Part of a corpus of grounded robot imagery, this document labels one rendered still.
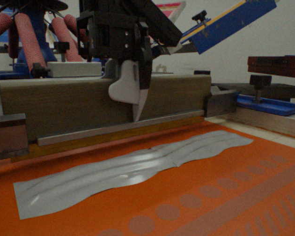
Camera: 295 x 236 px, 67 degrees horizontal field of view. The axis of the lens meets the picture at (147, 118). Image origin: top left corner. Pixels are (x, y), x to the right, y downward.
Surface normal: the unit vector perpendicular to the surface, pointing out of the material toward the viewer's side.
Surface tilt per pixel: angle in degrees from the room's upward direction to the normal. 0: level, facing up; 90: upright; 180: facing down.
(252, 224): 0
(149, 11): 92
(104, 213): 0
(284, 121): 90
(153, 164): 31
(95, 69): 90
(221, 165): 0
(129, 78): 82
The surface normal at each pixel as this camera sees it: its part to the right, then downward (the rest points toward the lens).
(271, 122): -0.82, 0.14
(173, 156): 0.42, -0.70
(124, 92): 0.56, 0.08
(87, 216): 0.01, -0.96
